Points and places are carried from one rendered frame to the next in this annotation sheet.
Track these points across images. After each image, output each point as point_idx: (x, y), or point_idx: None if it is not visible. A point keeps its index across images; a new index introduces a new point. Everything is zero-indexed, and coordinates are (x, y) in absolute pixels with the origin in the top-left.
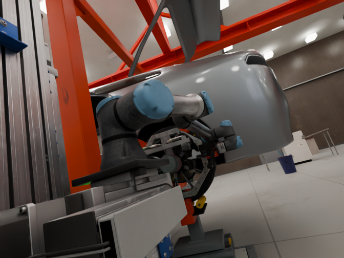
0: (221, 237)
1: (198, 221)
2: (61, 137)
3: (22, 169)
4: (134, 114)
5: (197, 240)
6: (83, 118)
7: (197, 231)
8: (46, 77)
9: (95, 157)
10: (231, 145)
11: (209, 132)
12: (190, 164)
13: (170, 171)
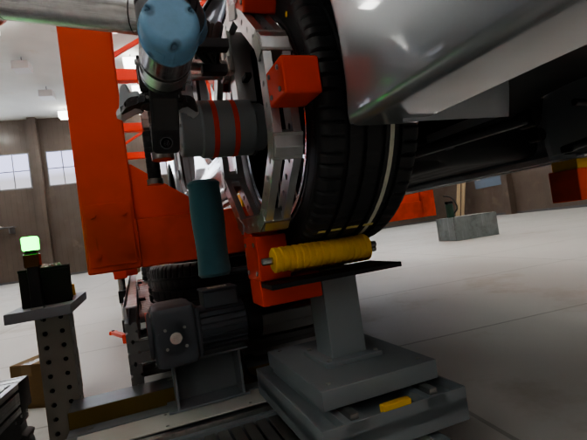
0: (357, 379)
1: (328, 309)
2: None
3: None
4: None
5: (322, 355)
6: (66, 34)
7: (324, 332)
8: None
9: (101, 118)
10: (141, 52)
11: (122, 7)
12: (150, 134)
13: (182, 152)
